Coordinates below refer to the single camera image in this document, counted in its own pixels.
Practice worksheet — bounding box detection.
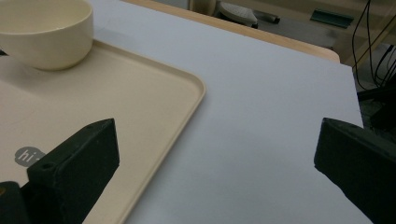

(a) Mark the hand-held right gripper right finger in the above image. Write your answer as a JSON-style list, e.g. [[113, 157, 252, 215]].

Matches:
[[313, 117, 396, 224]]

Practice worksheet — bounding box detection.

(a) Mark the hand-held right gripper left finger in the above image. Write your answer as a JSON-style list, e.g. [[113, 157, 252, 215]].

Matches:
[[27, 118, 120, 224]]

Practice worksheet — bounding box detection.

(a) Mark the beige rectangular tray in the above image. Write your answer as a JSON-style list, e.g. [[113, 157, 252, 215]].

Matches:
[[0, 39, 206, 224]]

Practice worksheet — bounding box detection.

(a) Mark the cream round bowl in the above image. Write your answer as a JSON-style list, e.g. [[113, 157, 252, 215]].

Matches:
[[0, 0, 94, 71]]

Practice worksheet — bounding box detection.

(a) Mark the pale blue table board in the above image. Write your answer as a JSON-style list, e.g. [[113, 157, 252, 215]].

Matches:
[[90, 0, 373, 224]]

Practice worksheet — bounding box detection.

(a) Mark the light wooden desk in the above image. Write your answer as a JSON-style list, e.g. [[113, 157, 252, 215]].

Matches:
[[186, 0, 396, 68]]

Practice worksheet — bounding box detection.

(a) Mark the light wooden table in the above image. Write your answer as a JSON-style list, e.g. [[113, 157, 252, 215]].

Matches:
[[120, 0, 341, 64]]

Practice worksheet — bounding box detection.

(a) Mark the grey office chair base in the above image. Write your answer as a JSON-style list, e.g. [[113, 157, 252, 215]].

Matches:
[[216, 1, 281, 30]]

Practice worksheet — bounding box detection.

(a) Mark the black metal frame strut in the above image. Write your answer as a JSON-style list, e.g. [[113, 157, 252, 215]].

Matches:
[[357, 83, 396, 138]]

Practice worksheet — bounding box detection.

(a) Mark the yellow cable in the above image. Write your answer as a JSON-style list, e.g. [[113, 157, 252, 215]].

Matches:
[[353, 21, 396, 67]]

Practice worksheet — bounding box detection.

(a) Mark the black cable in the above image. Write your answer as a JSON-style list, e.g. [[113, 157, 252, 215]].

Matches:
[[351, 0, 396, 91]]

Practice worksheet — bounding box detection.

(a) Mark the green drawer handle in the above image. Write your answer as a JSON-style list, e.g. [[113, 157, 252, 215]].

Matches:
[[310, 8, 355, 30]]

